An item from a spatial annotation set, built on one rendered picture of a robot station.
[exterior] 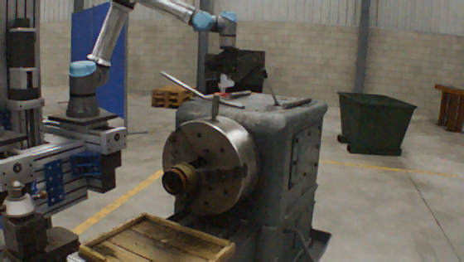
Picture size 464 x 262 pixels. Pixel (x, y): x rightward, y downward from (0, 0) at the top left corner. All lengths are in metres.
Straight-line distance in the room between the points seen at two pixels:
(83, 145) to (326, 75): 9.94
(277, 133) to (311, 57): 9.96
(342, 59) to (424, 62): 2.44
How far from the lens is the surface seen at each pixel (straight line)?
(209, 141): 1.13
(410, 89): 11.42
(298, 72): 11.15
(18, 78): 1.51
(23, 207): 0.81
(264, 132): 1.21
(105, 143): 1.51
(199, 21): 1.47
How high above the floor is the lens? 1.46
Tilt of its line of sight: 12 degrees down
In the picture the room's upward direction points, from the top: 3 degrees clockwise
